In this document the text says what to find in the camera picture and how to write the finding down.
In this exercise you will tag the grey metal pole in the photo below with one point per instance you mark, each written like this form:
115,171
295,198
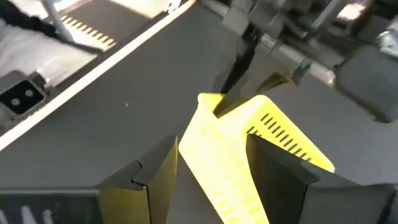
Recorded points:
57,20

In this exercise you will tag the yellow plastic basket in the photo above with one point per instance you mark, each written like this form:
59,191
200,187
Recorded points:
217,161

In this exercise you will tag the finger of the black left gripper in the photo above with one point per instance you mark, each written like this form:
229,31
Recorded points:
258,81
241,62

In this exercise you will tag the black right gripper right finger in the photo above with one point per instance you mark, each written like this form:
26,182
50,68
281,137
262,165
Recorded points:
286,193

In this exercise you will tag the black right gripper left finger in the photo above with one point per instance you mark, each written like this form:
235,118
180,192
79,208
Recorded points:
143,193

